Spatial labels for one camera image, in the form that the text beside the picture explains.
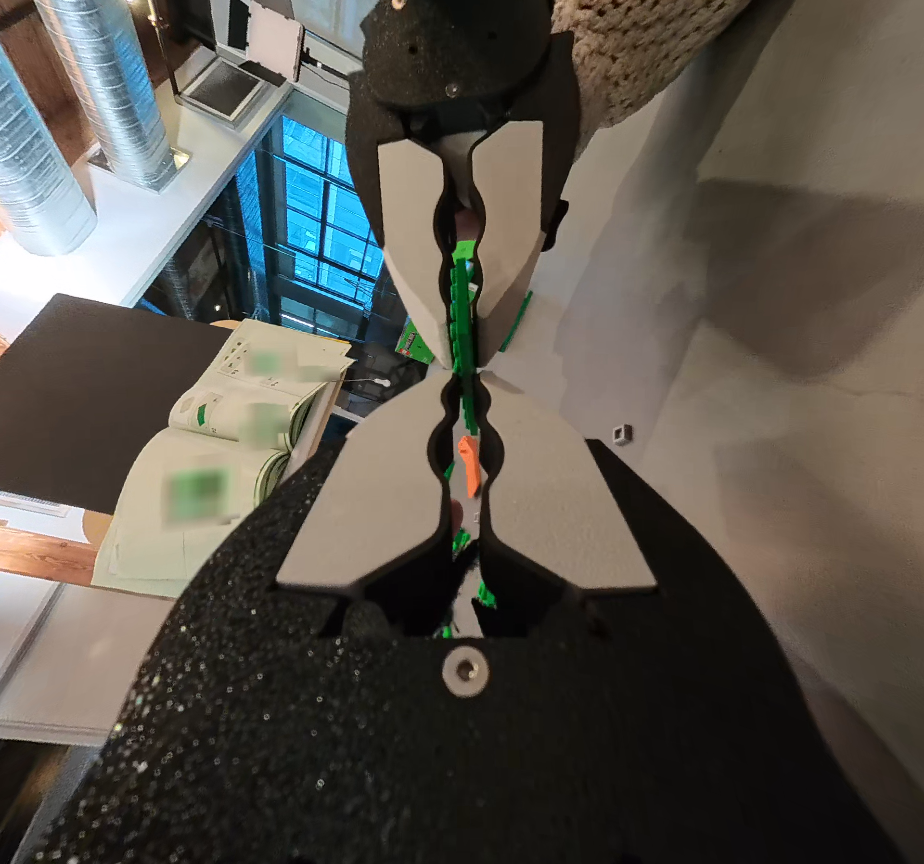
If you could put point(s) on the green lego block model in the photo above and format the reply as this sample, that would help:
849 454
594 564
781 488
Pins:
518 322

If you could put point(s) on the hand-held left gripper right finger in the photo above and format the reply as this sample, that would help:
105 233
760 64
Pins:
563 510

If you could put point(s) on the white wall vent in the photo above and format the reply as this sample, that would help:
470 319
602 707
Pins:
224 91

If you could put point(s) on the person's right forearm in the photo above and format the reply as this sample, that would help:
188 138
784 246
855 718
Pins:
650 12

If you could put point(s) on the green lego box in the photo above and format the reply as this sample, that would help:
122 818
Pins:
415 344

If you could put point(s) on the person's left hand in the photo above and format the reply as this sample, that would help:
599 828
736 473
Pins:
457 514

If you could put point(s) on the person's right hand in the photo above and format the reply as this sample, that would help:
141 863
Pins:
468 225

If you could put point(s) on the pile of lego pieces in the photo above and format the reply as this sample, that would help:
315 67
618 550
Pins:
465 582

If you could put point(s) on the white square light panel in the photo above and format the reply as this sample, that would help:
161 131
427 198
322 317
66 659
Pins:
274 34

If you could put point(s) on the lego instruction booklet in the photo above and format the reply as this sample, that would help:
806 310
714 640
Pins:
166 460

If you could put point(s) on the orange brick separator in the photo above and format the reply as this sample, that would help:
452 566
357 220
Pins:
469 467

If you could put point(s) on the small grey lego tile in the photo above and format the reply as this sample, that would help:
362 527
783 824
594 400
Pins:
622 434

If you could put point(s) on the black board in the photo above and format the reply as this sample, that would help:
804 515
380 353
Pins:
79 402

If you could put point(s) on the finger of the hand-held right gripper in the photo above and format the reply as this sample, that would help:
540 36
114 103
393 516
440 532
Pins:
512 214
408 228

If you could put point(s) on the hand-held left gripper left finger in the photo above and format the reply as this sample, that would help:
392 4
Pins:
368 510

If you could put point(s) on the green lego base plate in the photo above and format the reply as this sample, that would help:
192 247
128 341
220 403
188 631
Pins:
462 330

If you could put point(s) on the large window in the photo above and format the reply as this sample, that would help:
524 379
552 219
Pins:
325 207

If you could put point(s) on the silver air duct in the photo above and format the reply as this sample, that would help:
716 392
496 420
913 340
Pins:
36 178
101 70

